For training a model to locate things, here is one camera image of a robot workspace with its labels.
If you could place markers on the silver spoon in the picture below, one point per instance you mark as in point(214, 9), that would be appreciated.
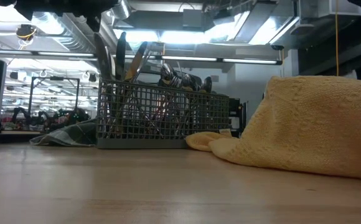
point(207, 84)
point(193, 82)

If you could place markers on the grey mesh cutlery basket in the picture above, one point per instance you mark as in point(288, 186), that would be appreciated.
point(168, 143)

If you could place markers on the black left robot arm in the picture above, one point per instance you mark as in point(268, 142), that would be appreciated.
point(43, 6)

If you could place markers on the black ceiling device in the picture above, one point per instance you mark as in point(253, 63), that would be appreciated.
point(26, 31)

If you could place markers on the ceiling light panel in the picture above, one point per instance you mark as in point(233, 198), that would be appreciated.
point(174, 36)

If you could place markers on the grey ceiling box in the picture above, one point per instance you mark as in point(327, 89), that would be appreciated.
point(193, 18)

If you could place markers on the grey checked cloth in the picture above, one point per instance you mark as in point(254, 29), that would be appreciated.
point(71, 137)

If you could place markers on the long ceiling light tube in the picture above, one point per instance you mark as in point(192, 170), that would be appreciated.
point(249, 61)

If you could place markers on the yellow cloth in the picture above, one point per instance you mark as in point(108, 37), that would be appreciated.
point(308, 130)

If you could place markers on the silver ventilation duct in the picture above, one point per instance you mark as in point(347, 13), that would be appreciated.
point(71, 34)

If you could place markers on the black metal frame stand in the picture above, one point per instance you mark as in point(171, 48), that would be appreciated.
point(56, 78)

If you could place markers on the black frame clamp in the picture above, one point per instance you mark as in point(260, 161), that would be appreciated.
point(238, 113)

